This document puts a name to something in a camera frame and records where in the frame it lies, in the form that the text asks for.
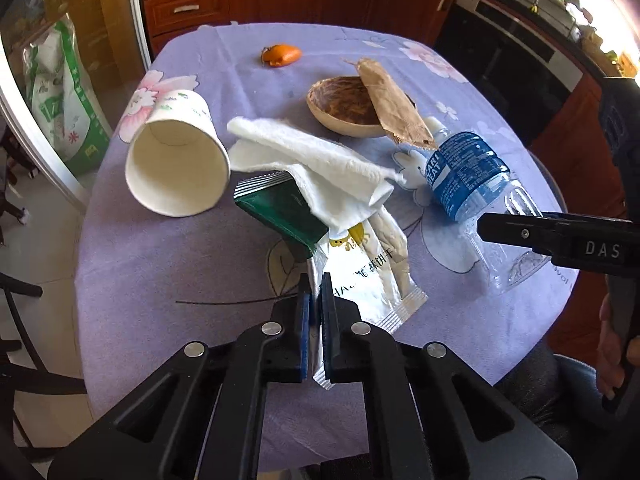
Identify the person's right hand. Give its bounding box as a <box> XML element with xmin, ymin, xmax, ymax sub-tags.
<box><xmin>597</xmin><ymin>292</ymin><xmax>626</xmax><ymax>401</ymax></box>

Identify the brown paper sleeve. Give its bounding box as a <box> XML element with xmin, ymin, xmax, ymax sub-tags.
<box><xmin>342</xmin><ymin>57</ymin><xmax>436</xmax><ymax>150</ymax></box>

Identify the white snack packet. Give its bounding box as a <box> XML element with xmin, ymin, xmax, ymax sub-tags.
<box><xmin>305</xmin><ymin>205</ymin><xmax>430</xmax><ymax>391</ymax></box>

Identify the built-in black oven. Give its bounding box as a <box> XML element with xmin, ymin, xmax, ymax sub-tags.
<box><xmin>434</xmin><ymin>0</ymin><xmax>586</xmax><ymax>146</ymax></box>

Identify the green foil packet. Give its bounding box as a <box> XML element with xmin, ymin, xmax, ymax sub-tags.
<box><xmin>233</xmin><ymin>170</ymin><xmax>330</xmax><ymax>261</ymax></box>

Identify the brown wooden bowl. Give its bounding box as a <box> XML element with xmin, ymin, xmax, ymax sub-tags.
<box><xmin>306</xmin><ymin>76</ymin><xmax>416</xmax><ymax>138</ymax></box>

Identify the white paper cup green print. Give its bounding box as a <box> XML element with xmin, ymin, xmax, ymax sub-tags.
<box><xmin>125</xmin><ymin>89</ymin><xmax>232</xmax><ymax>218</ymax></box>

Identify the clear plastic bottle blue label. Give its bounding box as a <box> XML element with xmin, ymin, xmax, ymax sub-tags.
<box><xmin>422</xmin><ymin>116</ymin><xmax>553</xmax><ymax>295</ymax></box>

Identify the white paper tissue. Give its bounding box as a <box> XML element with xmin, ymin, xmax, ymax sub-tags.
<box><xmin>227</xmin><ymin>116</ymin><xmax>397</xmax><ymax>237</ymax></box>

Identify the glass sliding door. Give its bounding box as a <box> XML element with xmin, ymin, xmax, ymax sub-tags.
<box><xmin>0</xmin><ymin>0</ymin><xmax>153</xmax><ymax>211</ymax></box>

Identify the purple floral tablecloth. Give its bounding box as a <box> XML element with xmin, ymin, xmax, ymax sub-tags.
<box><xmin>75</xmin><ymin>22</ymin><xmax>581</xmax><ymax>466</ymax></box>

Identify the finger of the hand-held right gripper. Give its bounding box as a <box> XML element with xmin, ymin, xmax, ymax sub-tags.
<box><xmin>476</xmin><ymin>212</ymin><xmax>556</xmax><ymax>261</ymax></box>
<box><xmin>599</xmin><ymin>76</ymin><xmax>640</xmax><ymax>211</ymax></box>

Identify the wire dish rack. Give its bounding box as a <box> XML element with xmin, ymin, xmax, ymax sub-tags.
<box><xmin>480</xmin><ymin>0</ymin><xmax>581</xmax><ymax>41</ymax></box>

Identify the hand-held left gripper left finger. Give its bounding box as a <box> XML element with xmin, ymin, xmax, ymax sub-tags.
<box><xmin>47</xmin><ymin>274</ymin><xmax>313</xmax><ymax>480</ymax></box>

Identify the orange peel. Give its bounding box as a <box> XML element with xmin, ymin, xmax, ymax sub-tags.
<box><xmin>260</xmin><ymin>44</ymin><xmax>302</xmax><ymax>68</ymax></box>

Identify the dark wooden chair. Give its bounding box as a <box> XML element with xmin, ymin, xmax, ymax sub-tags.
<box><xmin>0</xmin><ymin>270</ymin><xmax>96</xmax><ymax>461</ymax></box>

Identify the green white plastic bag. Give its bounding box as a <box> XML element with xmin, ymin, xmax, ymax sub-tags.
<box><xmin>25</xmin><ymin>20</ymin><xmax>112</xmax><ymax>177</ymax></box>

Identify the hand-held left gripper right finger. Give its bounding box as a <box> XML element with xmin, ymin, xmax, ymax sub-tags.
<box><xmin>320</xmin><ymin>272</ymin><xmax>573</xmax><ymax>480</ymax></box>

